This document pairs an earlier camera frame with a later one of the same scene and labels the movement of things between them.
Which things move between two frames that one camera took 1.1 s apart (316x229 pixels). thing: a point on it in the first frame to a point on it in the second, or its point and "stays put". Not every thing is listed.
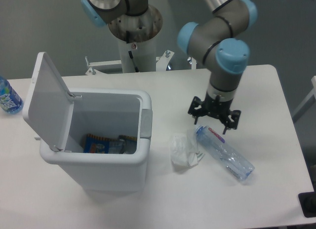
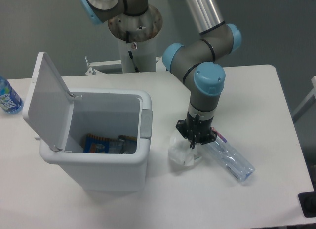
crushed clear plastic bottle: x=239 y=166 stays put
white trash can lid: x=48 y=105 stays put
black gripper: x=220 y=108 to x=196 y=130
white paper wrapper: x=183 y=149 stays put
